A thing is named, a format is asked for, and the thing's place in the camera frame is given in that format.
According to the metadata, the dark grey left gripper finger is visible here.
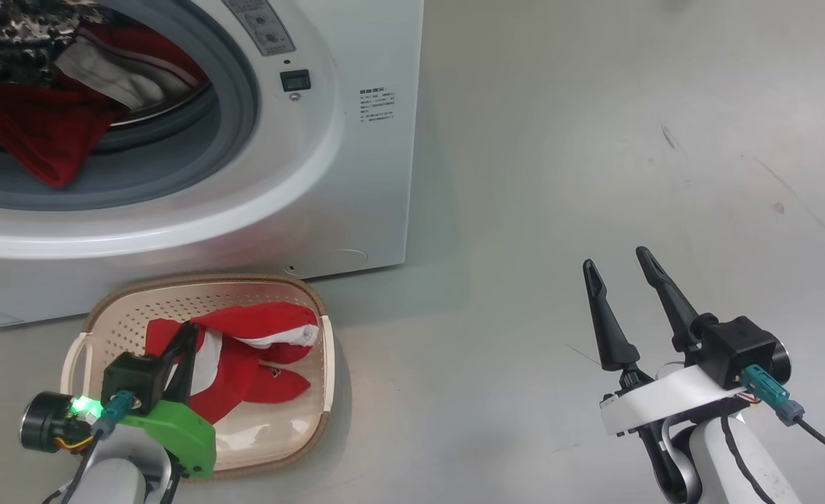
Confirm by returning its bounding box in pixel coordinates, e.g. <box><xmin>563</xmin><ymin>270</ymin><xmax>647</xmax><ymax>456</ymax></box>
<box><xmin>152</xmin><ymin>324</ymin><xmax>191</xmax><ymax>384</ymax></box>
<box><xmin>166</xmin><ymin>321</ymin><xmax>200</xmax><ymax>405</ymax></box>

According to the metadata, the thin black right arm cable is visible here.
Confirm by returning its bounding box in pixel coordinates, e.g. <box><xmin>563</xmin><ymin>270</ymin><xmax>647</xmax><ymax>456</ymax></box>
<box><xmin>720</xmin><ymin>414</ymin><xmax>780</xmax><ymax>504</ymax></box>

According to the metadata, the left camera cable teal connector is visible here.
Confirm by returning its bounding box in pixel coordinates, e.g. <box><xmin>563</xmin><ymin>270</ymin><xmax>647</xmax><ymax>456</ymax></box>
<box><xmin>55</xmin><ymin>391</ymin><xmax>138</xmax><ymax>504</ymax></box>

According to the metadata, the cream perforated laundry basket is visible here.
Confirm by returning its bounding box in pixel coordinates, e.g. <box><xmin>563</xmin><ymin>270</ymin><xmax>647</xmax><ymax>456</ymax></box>
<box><xmin>60</xmin><ymin>273</ymin><xmax>336</xmax><ymax>480</ymax></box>

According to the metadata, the red jersey with print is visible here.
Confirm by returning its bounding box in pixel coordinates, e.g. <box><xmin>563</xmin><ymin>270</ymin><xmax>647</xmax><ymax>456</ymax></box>
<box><xmin>0</xmin><ymin>20</ymin><xmax>210</xmax><ymax>188</ymax></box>

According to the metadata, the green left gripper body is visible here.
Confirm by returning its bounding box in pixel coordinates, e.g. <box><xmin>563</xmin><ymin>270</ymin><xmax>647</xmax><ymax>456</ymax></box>
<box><xmin>118</xmin><ymin>399</ymin><xmax>218</xmax><ymax>481</ymax></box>

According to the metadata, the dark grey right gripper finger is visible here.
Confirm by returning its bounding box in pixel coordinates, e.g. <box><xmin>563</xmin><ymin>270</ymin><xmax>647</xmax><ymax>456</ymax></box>
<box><xmin>636</xmin><ymin>245</ymin><xmax>719</xmax><ymax>353</ymax></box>
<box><xmin>583</xmin><ymin>258</ymin><xmax>642</xmax><ymax>373</ymax></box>

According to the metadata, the white front-load washing machine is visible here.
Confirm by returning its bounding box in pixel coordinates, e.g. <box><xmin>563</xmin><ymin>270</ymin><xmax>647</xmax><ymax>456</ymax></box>
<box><xmin>0</xmin><ymin>0</ymin><xmax>425</xmax><ymax>330</ymax></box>

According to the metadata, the red and white garment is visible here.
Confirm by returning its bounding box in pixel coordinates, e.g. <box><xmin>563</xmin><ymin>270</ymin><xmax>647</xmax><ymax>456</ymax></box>
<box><xmin>145</xmin><ymin>302</ymin><xmax>320</xmax><ymax>425</ymax></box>

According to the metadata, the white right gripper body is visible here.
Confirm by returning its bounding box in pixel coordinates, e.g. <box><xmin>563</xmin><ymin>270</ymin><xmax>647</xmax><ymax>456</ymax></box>
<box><xmin>599</xmin><ymin>364</ymin><xmax>743</xmax><ymax>437</ymax></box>

